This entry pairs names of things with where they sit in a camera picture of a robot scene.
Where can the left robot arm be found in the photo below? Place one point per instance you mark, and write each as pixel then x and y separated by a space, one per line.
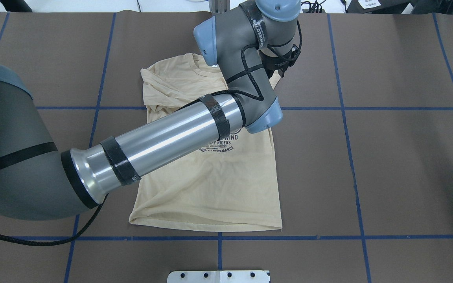
pixel 37 182

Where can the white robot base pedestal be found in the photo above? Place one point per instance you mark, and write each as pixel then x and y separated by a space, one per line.
pixel 220 276

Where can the cream long-sleeve printed shirt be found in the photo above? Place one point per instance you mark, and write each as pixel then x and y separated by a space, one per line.
pixel 227 186

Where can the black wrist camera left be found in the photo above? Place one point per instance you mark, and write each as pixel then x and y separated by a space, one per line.
pixel 280 63

